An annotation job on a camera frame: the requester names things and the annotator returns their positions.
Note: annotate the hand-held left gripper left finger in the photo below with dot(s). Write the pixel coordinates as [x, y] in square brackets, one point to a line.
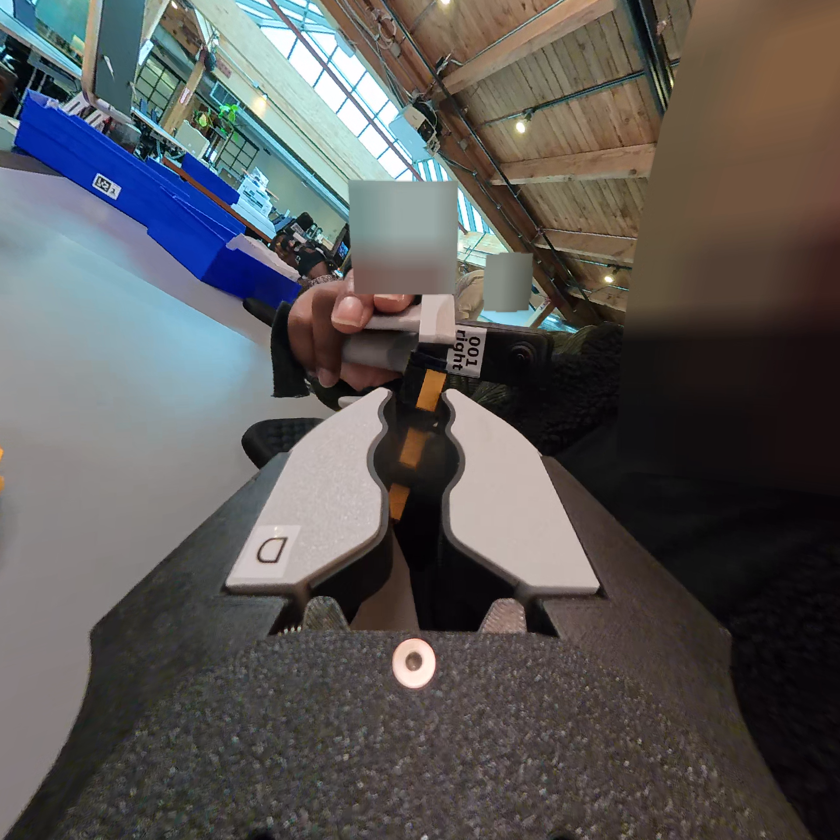
[321, 485]

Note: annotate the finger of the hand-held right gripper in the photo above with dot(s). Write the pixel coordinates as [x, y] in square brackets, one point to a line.
[436, 321]

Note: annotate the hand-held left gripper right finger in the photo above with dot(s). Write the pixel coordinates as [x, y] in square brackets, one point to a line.
[512, 512]

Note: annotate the black and yellow lego strip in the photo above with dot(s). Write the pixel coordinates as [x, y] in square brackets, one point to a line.
[413, 449]

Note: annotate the person's right hand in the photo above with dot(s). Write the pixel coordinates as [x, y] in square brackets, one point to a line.
[315, 328]

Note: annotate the white packing paper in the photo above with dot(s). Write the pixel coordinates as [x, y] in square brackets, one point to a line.
[262, 253]

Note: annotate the white ceiling device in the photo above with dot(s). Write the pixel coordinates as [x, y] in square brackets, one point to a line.
[410, 128]

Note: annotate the person's dark clothing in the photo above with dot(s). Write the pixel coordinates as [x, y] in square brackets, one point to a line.
[754, 623]

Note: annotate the green potted plant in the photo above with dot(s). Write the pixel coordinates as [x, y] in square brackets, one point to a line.
[223, 118]

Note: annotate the stacked blue plastic bins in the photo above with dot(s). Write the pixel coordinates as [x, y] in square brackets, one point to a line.
[131, 170]

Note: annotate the dark panel with wooden rim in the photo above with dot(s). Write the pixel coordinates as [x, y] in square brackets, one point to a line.
[121, 46]

